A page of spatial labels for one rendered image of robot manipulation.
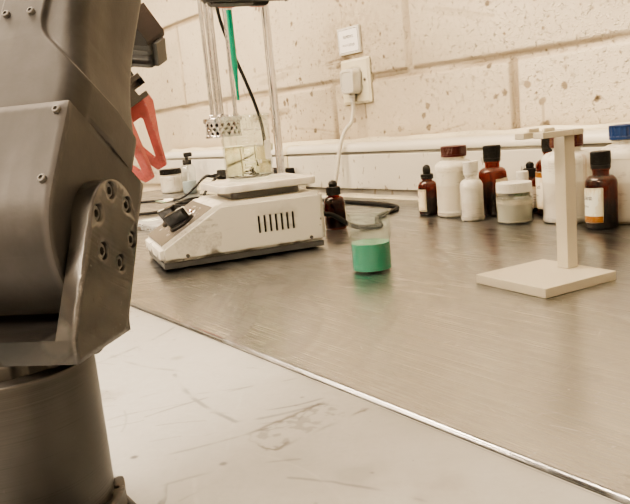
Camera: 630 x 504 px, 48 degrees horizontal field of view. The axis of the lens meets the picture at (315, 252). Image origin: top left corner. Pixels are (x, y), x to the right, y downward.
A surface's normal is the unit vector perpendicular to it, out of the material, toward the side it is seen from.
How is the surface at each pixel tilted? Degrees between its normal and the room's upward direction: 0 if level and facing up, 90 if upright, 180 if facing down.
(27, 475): 90
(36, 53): 56
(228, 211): 90
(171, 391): 0
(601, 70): 90
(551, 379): 0
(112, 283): 90
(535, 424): 0
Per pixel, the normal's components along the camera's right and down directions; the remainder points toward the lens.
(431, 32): -0.80, 0.18
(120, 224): 0.98, -0.06
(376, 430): -0.09, -0.98
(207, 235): 0.36, 0.14
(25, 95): -0.21, -0.39
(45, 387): 0.75, 0.05
